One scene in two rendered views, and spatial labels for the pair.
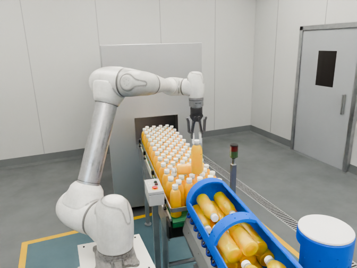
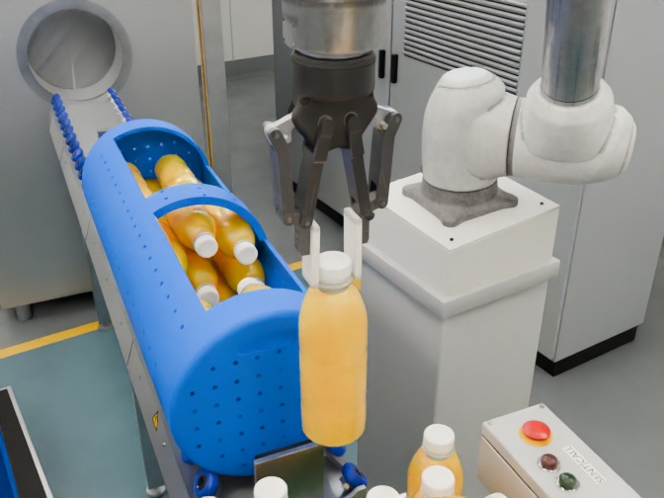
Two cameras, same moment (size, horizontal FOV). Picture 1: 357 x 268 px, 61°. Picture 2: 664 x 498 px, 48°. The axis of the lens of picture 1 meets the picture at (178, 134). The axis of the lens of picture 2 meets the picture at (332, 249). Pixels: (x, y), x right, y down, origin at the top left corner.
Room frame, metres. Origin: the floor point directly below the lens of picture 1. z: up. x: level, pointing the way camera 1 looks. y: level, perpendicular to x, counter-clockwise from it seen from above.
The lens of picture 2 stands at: (2.50, -0.23, 1.78)
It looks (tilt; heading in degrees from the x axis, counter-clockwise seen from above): 28 degrees down; 170
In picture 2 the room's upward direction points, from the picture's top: straight up
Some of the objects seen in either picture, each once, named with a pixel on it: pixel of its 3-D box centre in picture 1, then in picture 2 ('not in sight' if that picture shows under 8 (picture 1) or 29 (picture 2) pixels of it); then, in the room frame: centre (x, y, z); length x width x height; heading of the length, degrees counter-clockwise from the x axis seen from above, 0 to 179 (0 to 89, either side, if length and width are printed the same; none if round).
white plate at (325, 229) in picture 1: (325, 228); not in sight; (1.41, -0.77, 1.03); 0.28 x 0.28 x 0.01
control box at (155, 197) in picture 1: (153, 191); (554, 488); (1.86, 0.17, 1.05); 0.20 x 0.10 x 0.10; 14
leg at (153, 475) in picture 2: not in sight; (144, 413); (0.72, -0.47, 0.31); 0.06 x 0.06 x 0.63; 14
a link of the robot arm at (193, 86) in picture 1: (194, 84); not in sight; (1.85, -0.10, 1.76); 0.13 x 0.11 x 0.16; 60
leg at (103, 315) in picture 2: not in sight; (94, 262); (-0.23, -0.70, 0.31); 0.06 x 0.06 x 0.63; 14
